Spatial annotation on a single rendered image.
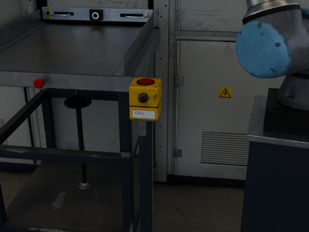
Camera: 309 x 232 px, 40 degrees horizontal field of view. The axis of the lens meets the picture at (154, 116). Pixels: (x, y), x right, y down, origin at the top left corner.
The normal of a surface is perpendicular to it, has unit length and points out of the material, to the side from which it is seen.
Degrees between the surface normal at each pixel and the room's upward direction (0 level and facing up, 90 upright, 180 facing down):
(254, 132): 0
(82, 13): 90
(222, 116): 90
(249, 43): 92
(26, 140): 90
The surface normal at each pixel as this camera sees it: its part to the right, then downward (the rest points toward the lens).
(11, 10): 0.96, 0.12
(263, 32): -0.80, 0.28
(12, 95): -0.14, 0.41
